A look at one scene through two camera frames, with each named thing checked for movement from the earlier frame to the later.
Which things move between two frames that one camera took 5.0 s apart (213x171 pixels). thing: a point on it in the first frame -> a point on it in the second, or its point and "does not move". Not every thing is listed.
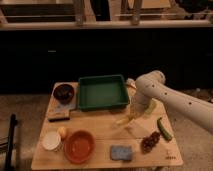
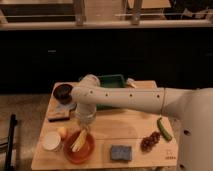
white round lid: (51, 140) does not move
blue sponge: (123, 153) does not move
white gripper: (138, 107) -> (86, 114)
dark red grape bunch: (149, 142) does not move
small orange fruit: (62, 130) does not move
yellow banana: (125, 121) -> (79, 141)
